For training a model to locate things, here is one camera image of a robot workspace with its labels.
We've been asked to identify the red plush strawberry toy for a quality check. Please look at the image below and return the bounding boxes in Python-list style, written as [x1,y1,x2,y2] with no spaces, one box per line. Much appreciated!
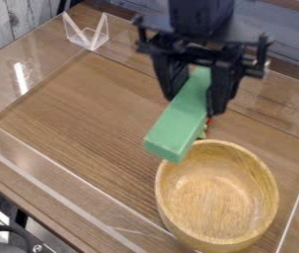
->
[196,118,212,139]

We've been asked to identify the black table frame bracket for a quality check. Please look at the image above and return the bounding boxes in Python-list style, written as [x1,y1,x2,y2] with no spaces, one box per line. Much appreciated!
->
[0,212,56,253]

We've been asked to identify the green rectangular block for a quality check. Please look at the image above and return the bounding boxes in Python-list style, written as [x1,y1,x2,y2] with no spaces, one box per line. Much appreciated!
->
[144,67,211,163]

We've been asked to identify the clear acrylic tray wall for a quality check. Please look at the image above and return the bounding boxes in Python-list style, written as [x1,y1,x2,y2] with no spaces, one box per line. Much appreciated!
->
[0,128,196,253]

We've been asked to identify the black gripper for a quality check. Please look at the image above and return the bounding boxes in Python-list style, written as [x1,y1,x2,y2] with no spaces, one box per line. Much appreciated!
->
[133,0,272,118]

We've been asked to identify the brown wooden bowl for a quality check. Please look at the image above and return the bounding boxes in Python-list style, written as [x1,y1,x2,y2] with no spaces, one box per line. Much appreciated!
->
[154,139,279,253]

